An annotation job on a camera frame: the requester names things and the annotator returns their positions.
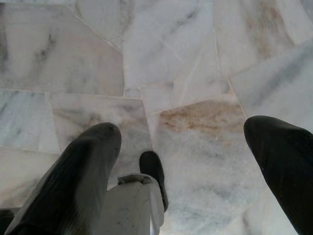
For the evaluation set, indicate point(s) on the grey robot right leg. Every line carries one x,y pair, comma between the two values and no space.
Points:
127,208

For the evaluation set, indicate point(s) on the black robot right foot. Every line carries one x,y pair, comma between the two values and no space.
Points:
150,164

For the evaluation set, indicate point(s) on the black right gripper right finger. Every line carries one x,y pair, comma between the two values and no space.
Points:
288,166

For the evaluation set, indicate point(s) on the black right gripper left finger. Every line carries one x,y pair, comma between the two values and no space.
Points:
73,183

